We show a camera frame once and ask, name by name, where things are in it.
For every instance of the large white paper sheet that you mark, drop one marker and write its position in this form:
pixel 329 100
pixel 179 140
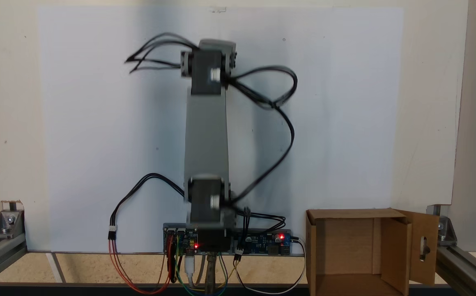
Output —
pixel 98 123

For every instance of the brown cardboard box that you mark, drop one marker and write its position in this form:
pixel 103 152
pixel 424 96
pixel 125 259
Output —
pixel 344 246

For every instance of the aluminium corner bracket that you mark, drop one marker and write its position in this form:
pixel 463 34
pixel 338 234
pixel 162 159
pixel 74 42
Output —
pixel 8 224
pixel 445 230

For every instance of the metal table clamp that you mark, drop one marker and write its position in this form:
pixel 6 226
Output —
pixel 211 271

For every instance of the black frame bar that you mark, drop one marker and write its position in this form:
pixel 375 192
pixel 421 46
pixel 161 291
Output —
pixel 57 290

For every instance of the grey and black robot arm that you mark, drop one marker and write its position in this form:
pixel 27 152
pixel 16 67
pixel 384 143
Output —
pixel 205 135

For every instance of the blue power converter board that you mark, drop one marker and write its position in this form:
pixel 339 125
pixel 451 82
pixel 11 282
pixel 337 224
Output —
pixel 262 243

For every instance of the grey base plate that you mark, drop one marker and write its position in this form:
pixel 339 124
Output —
pixel 172 225

